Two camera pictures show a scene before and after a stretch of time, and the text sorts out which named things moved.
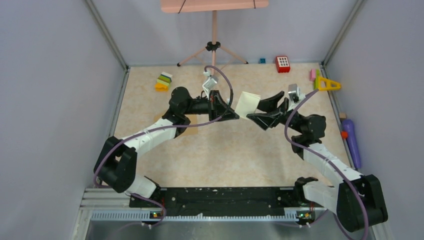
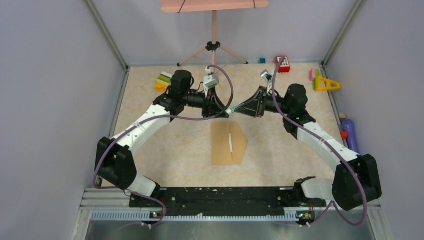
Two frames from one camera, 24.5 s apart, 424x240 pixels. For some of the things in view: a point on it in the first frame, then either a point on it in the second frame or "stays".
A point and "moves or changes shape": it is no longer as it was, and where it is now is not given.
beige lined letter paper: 247,104 moves or changes shape
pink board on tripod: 185,6 stays
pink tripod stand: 213,46 stays
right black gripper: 272,119 → 255,106
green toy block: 317,75 stays
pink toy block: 312,75 stays
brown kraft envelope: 189,131 → 221,154
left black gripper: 218,109 stays
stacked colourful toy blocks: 163,81 stays
